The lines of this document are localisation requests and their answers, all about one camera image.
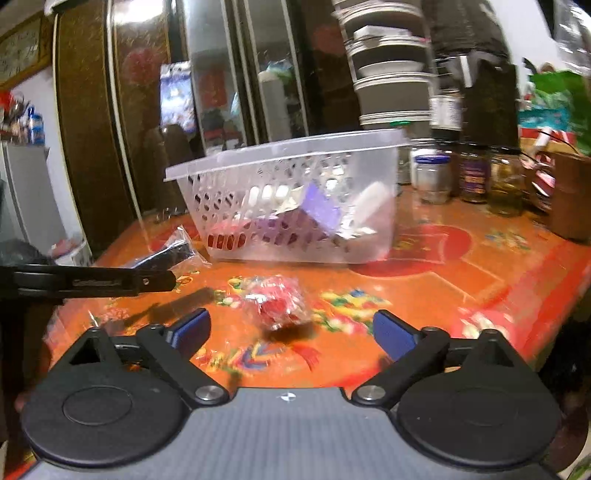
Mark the green shopping bag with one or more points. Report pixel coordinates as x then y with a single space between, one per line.
561 101

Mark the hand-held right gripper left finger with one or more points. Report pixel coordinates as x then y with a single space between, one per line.
191 331

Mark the glass jar olive contents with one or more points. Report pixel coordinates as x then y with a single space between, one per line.
506 187

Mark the dark wooden wardrobe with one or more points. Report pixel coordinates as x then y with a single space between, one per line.
87 115

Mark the framed picture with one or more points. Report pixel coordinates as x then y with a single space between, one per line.
21 50

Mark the clear plastic basket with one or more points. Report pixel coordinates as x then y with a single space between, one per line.
295 157

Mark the white appliance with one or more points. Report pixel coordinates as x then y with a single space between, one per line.
27 194

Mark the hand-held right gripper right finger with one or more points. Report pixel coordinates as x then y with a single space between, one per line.
395 333

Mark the brown thermos jug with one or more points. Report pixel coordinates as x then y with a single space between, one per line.
168 166

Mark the clear bag of red candy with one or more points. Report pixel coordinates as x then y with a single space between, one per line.
277 300

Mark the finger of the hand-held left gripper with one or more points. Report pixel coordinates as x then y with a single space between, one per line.
92 281

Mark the wide purple box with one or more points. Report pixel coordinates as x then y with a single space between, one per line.
277 228

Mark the large black bag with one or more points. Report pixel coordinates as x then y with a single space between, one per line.
461 27

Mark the tall purple box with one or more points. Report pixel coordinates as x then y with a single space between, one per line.
323 207

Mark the red cigarette box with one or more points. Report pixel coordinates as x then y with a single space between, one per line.
228 237

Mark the black foil bag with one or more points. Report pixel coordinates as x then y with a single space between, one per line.
491 101

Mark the small glass jar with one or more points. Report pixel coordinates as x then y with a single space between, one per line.
431 180

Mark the brown cup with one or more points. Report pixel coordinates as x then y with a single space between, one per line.
572 198

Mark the dark sauce jar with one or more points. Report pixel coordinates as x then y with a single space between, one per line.
474 175

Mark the white box red print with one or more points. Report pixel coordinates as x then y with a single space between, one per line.
371 203

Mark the dark jar white label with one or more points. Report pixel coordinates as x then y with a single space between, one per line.
445 113

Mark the white plate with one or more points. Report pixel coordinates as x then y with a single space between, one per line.
392 68

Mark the clear bag with black item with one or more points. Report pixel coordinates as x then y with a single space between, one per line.
178 251

